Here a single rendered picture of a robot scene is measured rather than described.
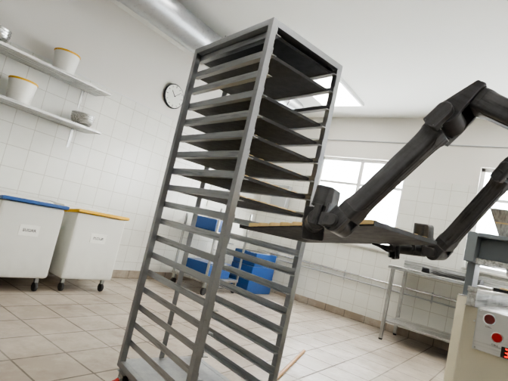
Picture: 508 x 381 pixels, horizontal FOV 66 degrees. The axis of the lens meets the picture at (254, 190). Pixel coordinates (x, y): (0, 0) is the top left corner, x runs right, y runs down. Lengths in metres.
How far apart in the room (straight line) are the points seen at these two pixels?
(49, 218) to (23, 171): 0.75
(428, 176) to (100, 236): 4.24
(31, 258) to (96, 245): 0.59
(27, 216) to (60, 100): 1.35
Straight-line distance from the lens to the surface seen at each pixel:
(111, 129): 4.76
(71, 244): 3.93
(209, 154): 1.84
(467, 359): 1.68
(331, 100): 1.98
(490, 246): 2.45
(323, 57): 1.97
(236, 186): 1.57
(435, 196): 5.78
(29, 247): 3.75
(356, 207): 1.05
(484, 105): 1.06
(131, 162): 4.92
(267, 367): 1.98
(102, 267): 4.13
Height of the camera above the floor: 0.94
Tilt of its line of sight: 6 degrees up
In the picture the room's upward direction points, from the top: 13 degrees clockwise
